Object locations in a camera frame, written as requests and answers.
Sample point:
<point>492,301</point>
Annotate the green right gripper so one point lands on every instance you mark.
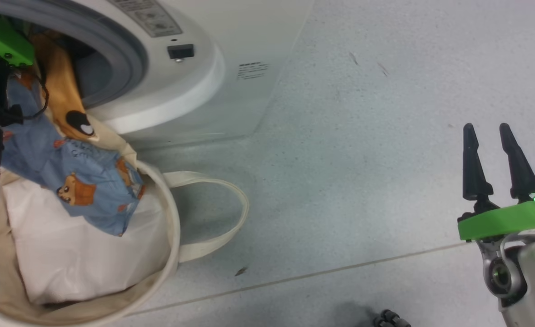
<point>508,220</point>

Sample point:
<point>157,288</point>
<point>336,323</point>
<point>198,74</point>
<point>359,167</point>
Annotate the blue cartoon print garment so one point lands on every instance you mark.
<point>90,181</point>

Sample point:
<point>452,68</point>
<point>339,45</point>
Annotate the grey robot base wheel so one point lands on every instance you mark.
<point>390,319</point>

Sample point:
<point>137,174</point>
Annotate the grey rubber door gasket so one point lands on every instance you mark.
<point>122,59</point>

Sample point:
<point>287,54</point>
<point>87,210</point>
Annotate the white cushion basket liner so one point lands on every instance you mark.
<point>81,259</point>

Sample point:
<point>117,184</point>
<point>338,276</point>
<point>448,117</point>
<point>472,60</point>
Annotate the white front-load washing machine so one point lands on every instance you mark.
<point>231,100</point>

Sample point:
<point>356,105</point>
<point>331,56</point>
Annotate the cream canvas laundry basket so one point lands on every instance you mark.
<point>208,236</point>

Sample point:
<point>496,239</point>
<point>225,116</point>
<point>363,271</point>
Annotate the grey instruction sticker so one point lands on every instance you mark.
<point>151,18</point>

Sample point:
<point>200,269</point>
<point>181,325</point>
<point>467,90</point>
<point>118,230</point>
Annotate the small printed text label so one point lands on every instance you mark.
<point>252,70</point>

